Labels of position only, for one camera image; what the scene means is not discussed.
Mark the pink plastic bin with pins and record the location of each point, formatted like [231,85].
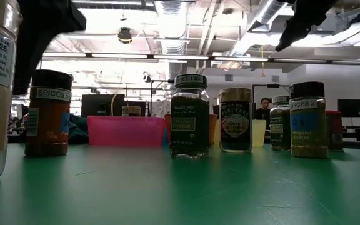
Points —
[125,131]

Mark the dark desk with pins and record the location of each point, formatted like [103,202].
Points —
[355,132]

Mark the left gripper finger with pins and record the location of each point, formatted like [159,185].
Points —
[23,68]

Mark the oregano leaves jar black lid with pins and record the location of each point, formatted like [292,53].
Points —
[308,125]

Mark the yellow plastic bin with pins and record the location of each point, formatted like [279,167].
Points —
[259,134]

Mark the small green herb jar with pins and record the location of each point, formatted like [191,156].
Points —
[279,125]

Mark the horizontal metal frame bar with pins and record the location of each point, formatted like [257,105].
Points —
[348,62]

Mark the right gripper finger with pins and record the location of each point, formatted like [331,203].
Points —
[292,36]

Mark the red-brown spice jar black lid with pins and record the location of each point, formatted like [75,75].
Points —
[48,125]

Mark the furikake jar gold lid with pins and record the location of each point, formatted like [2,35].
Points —
[235,125]

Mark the black metal stand frame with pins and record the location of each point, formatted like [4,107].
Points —
[152,97]

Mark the black computer monitor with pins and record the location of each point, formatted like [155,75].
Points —
[351,107]
[102,104]

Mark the black ceiling dome fixture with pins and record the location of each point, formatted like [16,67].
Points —
[124,35]

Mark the teal cloth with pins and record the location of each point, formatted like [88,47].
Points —
[78,131]

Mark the person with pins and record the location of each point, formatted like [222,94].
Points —
[263,107]

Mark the orange plastic bin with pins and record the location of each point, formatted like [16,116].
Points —
[213,131]

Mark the green table mat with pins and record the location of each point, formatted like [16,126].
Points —
[167,193]

